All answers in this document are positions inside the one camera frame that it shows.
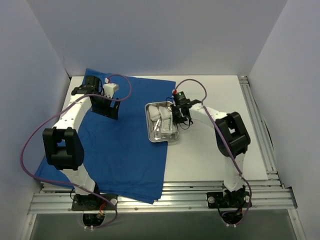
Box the aluminium front rail frame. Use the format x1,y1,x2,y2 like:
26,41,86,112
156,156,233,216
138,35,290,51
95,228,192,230
28,178,297,214

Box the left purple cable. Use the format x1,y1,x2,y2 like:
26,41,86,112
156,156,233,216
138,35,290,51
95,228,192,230
19,74,133,228

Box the steel tweezers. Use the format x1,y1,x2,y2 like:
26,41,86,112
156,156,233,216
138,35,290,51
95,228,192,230
152,118,161,133

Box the purple cable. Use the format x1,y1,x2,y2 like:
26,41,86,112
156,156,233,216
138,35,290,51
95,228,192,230
172,78,253,225
19,74,133,228

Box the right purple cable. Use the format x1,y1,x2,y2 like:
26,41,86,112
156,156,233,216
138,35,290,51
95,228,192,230
172,78,253,225

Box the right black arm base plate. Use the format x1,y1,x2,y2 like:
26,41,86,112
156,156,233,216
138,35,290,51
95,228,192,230
206,190,252,209

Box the steel instrument tray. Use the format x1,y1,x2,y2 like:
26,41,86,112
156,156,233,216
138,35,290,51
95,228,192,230
145,101,179,143

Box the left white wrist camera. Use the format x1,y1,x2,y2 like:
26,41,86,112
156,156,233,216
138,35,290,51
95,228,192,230
102,83,119,99

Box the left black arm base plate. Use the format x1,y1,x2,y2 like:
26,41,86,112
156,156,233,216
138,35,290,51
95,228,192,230
71,194,114,211

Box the suture packet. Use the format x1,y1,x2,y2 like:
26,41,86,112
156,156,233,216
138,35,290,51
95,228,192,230
160,118,173,134

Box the aluminium side rail frame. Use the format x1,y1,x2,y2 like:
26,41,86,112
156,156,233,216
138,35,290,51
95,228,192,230
238,76,285,189

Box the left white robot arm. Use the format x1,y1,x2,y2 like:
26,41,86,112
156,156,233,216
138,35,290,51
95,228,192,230
42,75,120,210

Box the white gauze stack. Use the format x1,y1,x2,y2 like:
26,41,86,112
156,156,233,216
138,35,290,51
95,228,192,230
158,106,172,120
148,105,161,121

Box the blue surgical drape cloth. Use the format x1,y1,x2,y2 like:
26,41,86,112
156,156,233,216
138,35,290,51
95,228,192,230
33,67,176,205

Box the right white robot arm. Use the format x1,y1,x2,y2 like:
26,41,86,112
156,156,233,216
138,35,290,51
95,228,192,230
170,100,251,207

